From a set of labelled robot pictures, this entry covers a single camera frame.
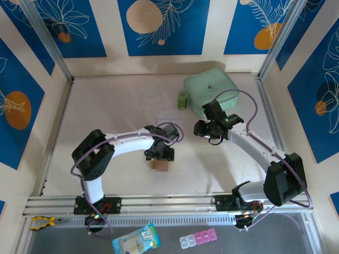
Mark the tan leather card holder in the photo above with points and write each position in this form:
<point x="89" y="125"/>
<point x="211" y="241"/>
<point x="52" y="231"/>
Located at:
<point x="160" y="166"/>

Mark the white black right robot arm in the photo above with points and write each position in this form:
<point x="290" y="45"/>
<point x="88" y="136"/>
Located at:
<point x="246" y="144"/>

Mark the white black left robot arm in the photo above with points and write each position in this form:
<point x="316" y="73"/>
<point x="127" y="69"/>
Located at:
<point x="127" y="142"/>

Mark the clear plastic box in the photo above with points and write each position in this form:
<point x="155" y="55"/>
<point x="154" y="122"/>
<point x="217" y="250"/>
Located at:
<point x="168" y="116"/>

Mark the small green cylinder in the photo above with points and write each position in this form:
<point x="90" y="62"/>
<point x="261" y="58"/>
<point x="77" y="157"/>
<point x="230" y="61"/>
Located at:
<point x="182" y="101"/>

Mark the mint green zip pouch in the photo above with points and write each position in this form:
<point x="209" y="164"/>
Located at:
<point x="212" y="84"/>

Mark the blue white snack packet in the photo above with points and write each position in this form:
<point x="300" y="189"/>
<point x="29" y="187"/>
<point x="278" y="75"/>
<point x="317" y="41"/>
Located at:
<point x="137" y="238"/>

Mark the pink white pill organizer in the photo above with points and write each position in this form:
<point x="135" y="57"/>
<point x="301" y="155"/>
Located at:
<point x="198" y="238"/>

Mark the long aluminium mounting rail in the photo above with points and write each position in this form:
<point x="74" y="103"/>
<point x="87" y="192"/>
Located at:
<point x="169" y="201"/>

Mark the aluminium side rail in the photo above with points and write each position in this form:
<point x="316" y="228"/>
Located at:
<point x="272" y="119"/>
<point x="60" y="121"/>

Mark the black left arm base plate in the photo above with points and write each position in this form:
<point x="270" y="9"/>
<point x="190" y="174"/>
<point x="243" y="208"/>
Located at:
<point x="114" y="205"/>

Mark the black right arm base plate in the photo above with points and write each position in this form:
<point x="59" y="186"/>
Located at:
<point x="225" y="203"/>

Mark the aluminium frame post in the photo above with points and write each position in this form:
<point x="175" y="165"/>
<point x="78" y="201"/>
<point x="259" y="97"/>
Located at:
<point x="280" y="34"/>
<point x="47" y="39"/>

